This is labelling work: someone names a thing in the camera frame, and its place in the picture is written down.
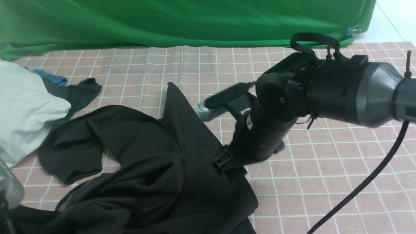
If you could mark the blue binder clip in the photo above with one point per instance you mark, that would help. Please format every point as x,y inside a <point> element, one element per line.
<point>352,31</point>

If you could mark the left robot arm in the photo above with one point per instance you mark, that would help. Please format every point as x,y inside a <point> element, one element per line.
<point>12,193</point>

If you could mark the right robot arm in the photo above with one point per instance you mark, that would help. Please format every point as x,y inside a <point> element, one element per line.
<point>359,92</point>

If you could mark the dark gray long-sleeve shirt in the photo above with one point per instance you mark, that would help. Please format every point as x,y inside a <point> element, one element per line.
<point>166,183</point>

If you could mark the green backdrop cloth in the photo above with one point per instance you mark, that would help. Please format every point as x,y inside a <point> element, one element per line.
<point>35,27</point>

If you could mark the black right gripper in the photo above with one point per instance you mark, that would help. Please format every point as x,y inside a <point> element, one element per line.
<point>258,134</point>

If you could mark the blue garment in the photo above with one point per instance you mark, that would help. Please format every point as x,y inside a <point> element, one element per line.
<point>55,79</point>

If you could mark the white garment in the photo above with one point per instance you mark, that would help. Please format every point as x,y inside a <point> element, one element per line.
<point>27,112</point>

